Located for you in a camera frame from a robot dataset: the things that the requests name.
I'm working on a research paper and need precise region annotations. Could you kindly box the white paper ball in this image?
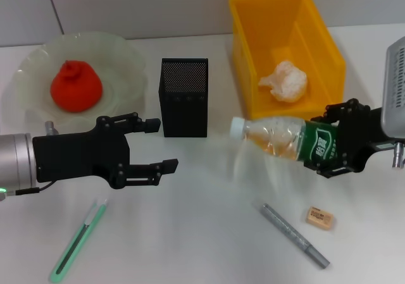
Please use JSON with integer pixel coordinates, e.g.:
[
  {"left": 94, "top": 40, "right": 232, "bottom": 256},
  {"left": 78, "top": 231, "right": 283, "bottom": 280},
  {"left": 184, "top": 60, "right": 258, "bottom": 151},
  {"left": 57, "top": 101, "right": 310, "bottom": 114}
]
[{"left": 258, "top": 61, "right": 309, "bottom": 103}]

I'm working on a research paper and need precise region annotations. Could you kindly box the clear bottle with green label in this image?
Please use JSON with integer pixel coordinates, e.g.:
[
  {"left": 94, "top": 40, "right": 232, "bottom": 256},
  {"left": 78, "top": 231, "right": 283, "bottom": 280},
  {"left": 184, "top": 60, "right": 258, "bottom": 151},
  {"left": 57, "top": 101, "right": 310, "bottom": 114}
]
[{"left": 230, "top": 116, "right": 341, "bottom": 166}]

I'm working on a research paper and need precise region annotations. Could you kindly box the yellow plastic bin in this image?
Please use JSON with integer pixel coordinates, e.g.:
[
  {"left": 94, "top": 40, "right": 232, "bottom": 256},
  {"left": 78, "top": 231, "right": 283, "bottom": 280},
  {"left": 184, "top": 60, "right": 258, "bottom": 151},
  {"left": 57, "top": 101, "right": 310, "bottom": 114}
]
[{"left": 228, "top": 0, "right": 346, "bottom": 132}]

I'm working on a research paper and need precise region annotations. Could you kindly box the grey marker pen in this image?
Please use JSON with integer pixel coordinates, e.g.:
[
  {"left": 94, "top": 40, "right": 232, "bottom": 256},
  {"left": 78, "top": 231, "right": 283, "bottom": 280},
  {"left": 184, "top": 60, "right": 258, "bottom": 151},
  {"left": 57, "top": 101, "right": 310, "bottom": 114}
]
[{"left": 259, "top": 202, "right": 331, "bottom": 269}]

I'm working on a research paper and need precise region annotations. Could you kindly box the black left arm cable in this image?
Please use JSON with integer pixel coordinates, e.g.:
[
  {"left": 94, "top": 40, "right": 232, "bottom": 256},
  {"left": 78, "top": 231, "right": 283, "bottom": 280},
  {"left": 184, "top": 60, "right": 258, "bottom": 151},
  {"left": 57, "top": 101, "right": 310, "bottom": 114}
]
[{"left": 6, "top": 181, "right": 54, "bottom": 196}]

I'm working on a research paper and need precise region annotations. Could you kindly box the black mesh pen holder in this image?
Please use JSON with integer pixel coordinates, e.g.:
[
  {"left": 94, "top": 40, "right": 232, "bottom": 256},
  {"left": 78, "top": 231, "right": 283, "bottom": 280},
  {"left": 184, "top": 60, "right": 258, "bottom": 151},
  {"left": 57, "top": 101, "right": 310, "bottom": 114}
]
[{"left": 158, "top": 58, "right": 209, "bottom": 139}]

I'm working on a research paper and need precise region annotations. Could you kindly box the pale green glass fruit plate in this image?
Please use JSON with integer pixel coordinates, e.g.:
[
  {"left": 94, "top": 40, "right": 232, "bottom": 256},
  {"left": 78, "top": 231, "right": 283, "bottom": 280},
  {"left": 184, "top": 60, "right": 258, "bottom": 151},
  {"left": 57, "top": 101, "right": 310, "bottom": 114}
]
[{"left": 14, "top": 31, "right": 149, "bottom": 133}]

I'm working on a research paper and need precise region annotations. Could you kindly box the green utility knife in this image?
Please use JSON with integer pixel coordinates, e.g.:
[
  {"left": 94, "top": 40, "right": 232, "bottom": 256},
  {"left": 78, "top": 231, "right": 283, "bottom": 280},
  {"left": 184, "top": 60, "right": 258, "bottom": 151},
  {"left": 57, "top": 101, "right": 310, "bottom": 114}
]
[{"left": 49, "top": 195, "right": 109, "bottom": 283}]

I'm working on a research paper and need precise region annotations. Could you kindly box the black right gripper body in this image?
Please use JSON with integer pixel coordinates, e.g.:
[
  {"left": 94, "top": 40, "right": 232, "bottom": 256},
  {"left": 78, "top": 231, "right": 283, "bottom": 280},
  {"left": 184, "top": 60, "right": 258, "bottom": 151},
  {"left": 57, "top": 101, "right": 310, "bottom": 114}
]
[{"left": 335, "top": 99, "right": 399, "bottom": 173}]

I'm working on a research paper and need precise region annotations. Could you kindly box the beige eraser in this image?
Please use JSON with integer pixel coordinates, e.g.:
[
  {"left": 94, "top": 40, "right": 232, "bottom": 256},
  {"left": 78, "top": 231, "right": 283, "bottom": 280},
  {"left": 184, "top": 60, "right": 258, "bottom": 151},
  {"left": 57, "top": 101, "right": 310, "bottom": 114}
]
[{"left": 305, "top": 206, "right": 335, "bottom": 232}]

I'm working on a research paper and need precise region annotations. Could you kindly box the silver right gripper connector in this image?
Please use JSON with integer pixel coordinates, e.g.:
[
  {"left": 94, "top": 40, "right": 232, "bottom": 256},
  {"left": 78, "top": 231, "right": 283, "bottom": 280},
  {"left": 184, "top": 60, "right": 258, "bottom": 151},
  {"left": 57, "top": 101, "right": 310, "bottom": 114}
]
[{"left": 392, "top": 141, "right": 405, "bottom": 168}]

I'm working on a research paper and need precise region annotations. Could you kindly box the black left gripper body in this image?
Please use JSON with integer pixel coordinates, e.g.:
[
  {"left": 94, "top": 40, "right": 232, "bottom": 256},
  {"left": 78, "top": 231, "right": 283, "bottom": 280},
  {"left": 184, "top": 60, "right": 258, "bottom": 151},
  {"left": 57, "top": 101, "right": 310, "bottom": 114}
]
[{"left": 32, "top": 115, "right": 132, "bottom": 190}]

